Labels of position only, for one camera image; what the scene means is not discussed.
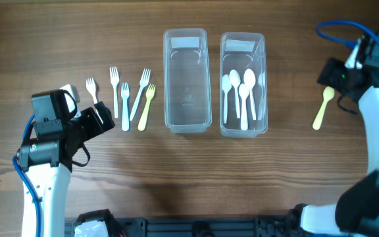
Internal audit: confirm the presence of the clear plastic container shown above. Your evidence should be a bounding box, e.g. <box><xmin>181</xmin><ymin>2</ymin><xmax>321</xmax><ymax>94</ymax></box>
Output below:
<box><xmin>163</xmin><ymin>28</ymin><xmax>212</xmax><ymax>134</ymax></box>
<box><xmin>220</xmin><ymin>32</ymin><xmax>268</xmax><ymax>138</ymax></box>

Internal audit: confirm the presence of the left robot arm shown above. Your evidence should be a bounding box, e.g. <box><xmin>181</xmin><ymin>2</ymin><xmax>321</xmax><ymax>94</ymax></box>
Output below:
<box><xmin>13</xmin><ymin>89</ymin><xmax>115</xmax><ymax>236</ymax></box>

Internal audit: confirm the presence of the yellow spoon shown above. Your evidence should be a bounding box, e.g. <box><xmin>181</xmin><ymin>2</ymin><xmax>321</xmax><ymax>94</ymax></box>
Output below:
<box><xmin>312</xmin><ymin>86</ymin><xmax>335</xmax><ymax>130</ymax></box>

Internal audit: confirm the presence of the left clear plastic container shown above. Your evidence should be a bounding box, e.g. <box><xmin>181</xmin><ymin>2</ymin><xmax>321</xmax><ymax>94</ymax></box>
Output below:
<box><xmin>163</xmin><ymin>28</ymin><xmax>212</xmax><ymax>134</ymax></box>

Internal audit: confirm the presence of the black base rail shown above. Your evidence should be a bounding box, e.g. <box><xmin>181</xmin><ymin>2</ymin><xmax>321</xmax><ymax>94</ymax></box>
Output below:
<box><xmin>64</xmin><ymin>215</ymin><xmax>309</xmax><ymax>237</ymax></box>

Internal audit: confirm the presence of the white fork far left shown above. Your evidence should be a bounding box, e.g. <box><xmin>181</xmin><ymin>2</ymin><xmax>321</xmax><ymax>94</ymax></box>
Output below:
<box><xmin>86</xmin><ymin>77</ymin><xmax>104</xmax><ymax>124</ymax></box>

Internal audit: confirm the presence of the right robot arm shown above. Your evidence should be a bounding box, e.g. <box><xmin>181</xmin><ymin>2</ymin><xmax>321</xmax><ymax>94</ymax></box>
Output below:
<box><xmin>285</xmin><ymin>33</ymin><xmax>379</xmax><ymax>236</ymax></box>

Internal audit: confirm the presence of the yellow fork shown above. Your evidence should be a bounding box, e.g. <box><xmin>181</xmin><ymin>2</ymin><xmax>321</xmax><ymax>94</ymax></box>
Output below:
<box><xmin>138</xmin><ymin>84</ymin><xmax>156</xmax><ymax>131</ymax></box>

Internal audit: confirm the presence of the right clear plastic container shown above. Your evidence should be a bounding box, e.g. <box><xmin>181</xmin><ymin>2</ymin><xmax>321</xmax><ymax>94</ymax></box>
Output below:
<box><xmin>220</xmin><ymin>32</ymin><xmax>268</xmax><ymax>138</ymax></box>

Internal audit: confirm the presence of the white fork slanted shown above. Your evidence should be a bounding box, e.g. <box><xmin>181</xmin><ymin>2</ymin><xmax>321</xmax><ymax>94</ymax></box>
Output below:
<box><xmin>130</xmin><ymin>68</ymin><xmax>151</xmax><ymax>121</ymax></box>

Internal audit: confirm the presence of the white spoon top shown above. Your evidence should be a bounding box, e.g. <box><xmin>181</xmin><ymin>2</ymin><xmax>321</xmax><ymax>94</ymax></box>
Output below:
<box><xmin>243</xmin><ymin>68</ymin><xmax>257</xmax><ymax>120</ymax></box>

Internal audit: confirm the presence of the white spoon thick handle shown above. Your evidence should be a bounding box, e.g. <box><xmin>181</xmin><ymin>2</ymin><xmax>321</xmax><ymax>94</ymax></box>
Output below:
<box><xmin>238</xmin><ymin>84</ymin><xmax>249</xmax><ymax>130</ymax></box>

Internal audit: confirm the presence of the light blue fork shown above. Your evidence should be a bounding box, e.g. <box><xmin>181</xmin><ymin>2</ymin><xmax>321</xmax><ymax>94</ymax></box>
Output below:
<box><xmin>121</xmin><ymin>82</ymin><xmax>130</xmax><ymax>132</ymax></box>

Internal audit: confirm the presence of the left blue cable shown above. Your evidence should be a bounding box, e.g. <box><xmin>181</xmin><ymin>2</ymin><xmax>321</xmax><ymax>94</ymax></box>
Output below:
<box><xmin>12</xmin><ymin>113</ymin><xmax>42</xmax><ymax>237</ymax></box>

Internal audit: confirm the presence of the white fork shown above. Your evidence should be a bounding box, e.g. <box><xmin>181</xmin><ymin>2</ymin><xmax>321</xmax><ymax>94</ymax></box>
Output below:
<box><xmin>86</xmin><ymin>77</ymin><xmax>104</xmax><ymax>124</ymax></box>
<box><xmin>109</xmin><ymin>66</ymin><xmax>120</xmax><ymax>118</ymax></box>

